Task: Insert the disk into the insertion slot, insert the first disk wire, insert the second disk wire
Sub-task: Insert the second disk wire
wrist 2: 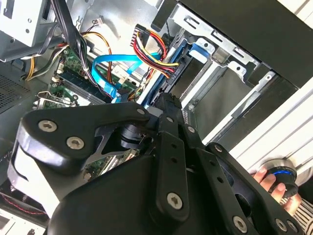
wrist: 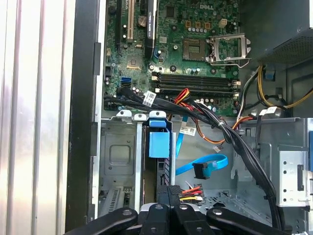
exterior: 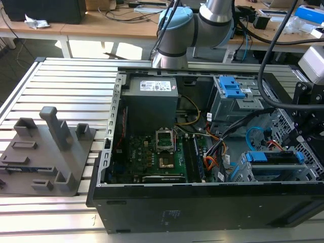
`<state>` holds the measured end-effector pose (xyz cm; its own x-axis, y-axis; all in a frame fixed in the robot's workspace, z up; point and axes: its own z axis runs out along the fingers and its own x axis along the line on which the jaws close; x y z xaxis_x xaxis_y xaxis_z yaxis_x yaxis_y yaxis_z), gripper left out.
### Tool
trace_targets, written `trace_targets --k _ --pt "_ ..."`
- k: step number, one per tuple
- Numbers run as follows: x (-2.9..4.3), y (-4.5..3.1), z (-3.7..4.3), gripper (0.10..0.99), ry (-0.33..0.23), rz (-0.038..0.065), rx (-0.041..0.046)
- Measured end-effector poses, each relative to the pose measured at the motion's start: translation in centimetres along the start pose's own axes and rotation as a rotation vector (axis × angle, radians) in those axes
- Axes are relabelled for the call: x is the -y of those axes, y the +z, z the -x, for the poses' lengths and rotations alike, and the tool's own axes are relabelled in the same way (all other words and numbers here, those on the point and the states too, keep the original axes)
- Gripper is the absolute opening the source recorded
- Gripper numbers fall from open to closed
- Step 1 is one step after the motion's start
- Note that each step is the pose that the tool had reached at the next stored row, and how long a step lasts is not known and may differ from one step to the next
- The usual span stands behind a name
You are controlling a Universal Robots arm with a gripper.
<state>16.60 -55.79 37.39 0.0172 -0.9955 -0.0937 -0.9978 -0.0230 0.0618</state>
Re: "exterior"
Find wooden desk white legs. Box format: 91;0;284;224
0;19;68;49
60;5;324;60

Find yellow black power wire bundle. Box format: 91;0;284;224
174;94;201;127

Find small black device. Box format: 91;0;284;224
253;14;270;30

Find multicolour motherboard power wire bundle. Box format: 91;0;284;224
204;106;275;174

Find crumpled white paper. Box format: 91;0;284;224
23;13;51;29

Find silver metal disk bay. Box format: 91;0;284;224
231;150;320;183

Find large black box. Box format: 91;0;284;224
2;0;87;25

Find green motherboard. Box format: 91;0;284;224
126;133;206;183

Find dark RAM stick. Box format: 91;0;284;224
5;166;52;173

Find red orange disk power wire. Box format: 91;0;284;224
265;136;291;149

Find white and blue box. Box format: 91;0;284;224
295;5;324;26

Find blue plastic drive carrier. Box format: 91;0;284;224
219;75;247;99

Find black RAM slot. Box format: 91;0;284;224
183;138;192;183
194;136;206;179
187;138;196;183
191;137;201;182

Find grey parts rack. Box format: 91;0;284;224
0;106;97;197

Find black graphics card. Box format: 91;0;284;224
141;175;188;184

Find hard disk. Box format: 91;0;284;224
244;150;305;166

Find metal socket cover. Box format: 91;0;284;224
155;128;177;153

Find dark grey power supply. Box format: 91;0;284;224
119;75;179;135

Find black PC case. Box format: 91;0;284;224
86;64;324;235

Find light blue disk data wire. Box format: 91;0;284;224
246;126;269;153

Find silver metal drive cage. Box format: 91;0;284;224
212;75;275;124

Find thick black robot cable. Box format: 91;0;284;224
257;0;324;111

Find clear plastic bag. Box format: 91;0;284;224
282;15;315;35

